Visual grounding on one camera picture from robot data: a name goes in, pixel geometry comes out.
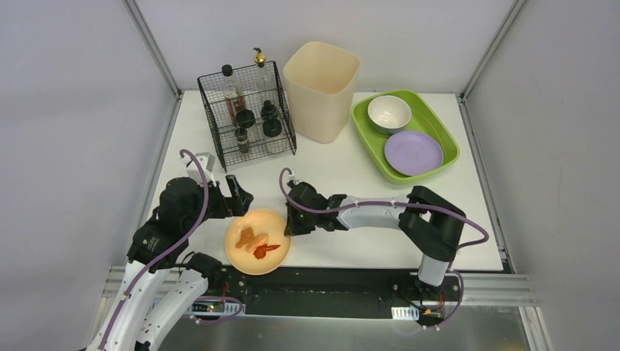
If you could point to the black lid spice jar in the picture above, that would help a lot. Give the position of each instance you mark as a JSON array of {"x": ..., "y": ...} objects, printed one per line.
[{"x": 272, "y": 129}]

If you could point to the red label sauce bottle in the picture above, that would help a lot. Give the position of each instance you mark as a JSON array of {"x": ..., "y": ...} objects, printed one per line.
[{"x": 232, "y": 91}]

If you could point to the black lid seasoning jar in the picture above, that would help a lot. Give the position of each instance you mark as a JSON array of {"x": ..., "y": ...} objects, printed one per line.
[{"x": 245, "y": 118}]

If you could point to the purple plate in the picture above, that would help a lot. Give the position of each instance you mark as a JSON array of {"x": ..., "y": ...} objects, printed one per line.
[{"x": 413, "y": 153}]

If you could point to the white bowl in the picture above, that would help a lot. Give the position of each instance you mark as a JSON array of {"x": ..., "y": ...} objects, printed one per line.
[{"x": 388, "y": 114}]

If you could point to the cream plastic bin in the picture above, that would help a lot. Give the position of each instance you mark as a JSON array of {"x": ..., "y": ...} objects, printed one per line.
[{"x": 320, "y": 81}]

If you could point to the black wire rack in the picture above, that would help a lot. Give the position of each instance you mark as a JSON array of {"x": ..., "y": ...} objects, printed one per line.
[{"x": 222, "y": 129}]

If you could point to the glossy lid spice jar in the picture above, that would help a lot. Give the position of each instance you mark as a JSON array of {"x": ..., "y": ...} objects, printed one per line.
[{"x": 269, "y": 110}]

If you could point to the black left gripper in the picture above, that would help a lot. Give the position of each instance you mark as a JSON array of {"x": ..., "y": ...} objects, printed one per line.
[{"x": 230, "y": 196}]

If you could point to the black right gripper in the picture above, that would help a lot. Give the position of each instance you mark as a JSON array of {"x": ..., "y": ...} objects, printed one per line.
[{"x": 295, "y": 222}]

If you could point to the green plastic tub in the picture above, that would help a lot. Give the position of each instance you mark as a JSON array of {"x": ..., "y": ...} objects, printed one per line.
[{"x": 424, "y": 119}]

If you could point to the small pepper shaker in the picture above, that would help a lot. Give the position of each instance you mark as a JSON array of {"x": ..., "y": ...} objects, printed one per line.
[{"x": 242, "y": 139}]

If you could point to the fried chicken piece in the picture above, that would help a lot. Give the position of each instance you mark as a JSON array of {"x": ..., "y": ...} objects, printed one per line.
[{"x": 246, "y": 238}]

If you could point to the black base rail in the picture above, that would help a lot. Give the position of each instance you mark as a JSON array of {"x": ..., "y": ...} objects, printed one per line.
[{"x": 359, "y": 293}]

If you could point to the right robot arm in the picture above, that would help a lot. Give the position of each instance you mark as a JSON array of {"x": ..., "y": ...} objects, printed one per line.
[{"x": 433, "y": 224}]

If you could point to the pink sausage slice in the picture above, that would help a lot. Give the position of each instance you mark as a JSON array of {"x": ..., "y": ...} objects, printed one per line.
[{"x": 258, "y": 240}]

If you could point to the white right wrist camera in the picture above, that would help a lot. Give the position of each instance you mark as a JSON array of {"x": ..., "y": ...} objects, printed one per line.
[{"x": 292, "y": 180}]

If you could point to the clear glass oil bottle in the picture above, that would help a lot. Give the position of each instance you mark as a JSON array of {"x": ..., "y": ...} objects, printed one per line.
[{"x": 263, "y": 77}]

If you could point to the red shrimp piece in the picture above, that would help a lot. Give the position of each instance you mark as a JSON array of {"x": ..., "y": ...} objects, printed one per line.
[{"x": 261, "y": 251}]

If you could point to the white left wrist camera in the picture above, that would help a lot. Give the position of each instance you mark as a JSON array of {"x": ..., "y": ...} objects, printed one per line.
[{"x": 201, "y": 170}]

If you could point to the orange plate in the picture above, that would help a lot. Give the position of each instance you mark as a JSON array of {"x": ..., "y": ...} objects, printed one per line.
[{"x": 261, "y": 221}]

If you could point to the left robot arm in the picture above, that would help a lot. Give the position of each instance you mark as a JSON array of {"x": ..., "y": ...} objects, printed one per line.
[{"x": 134, "y": 321}]

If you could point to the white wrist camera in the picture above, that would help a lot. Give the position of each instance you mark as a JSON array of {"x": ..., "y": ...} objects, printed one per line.
[
  {"x": 201, "y": 170},
  {"x": 292, "y": 180}
]

